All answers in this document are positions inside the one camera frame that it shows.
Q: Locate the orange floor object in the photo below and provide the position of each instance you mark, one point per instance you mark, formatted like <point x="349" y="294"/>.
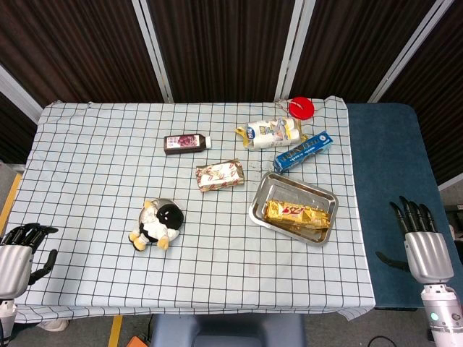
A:
<point x="136" y="342"/>

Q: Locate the dark juice bottle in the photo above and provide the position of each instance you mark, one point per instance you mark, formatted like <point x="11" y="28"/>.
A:
<point x="184" y="142"/>

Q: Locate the black white plush doll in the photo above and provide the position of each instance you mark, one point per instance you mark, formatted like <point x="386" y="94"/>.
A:
<point x="159" y="226"/>

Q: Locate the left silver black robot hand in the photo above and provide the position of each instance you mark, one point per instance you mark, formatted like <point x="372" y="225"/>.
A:
<point x="14" y="260"/>

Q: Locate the blue biscuit box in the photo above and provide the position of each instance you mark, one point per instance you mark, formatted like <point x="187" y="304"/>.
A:
<point x="302" y="152"/>

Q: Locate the gold red white snack pack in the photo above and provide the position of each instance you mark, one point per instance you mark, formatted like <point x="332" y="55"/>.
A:
<point x="220" y="175"/>

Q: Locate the round metal plate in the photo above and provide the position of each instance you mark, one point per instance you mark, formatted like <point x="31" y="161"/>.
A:
<point x="145" y="219"/>

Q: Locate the dark slatted partition panel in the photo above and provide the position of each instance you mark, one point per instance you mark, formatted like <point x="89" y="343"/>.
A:
<point x="224" y="43"/>
<point x="441" y="90"/>
<point x="72" y="43"/>
<point x="11" y="126"/>
<point x="361" y="36"/>

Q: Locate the white shoe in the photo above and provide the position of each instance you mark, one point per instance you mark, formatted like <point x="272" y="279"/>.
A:
<point x="52" y="325"/>

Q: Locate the black box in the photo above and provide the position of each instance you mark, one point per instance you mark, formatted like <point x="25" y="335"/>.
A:
<point x="455" y="224"/>

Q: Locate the rectangular steel tray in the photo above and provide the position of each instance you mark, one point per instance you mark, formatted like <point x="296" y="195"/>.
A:
<point x="289" y="189"/>

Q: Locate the checkered white tablecloth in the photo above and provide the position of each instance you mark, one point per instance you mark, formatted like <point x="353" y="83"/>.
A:
<point x="90" y="162"/>

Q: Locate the white yellow snack bag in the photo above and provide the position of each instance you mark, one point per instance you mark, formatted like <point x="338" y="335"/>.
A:
<point x="271" y="133"/>

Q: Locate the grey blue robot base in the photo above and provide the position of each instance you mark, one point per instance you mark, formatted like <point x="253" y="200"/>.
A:
<point x="228" y="330"/>

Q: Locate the small black floor block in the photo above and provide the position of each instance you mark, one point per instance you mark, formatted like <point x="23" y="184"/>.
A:
<point x="431" y="334"/>

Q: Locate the gold snack bar package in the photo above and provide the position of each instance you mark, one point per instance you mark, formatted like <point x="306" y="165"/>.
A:
<point x="296" y="214"/>

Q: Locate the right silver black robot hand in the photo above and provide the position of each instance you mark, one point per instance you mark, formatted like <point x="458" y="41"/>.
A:
<point x="428" y="256"/>

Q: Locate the red round lid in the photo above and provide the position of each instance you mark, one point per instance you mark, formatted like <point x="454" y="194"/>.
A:
<point x="302" y="108"/>

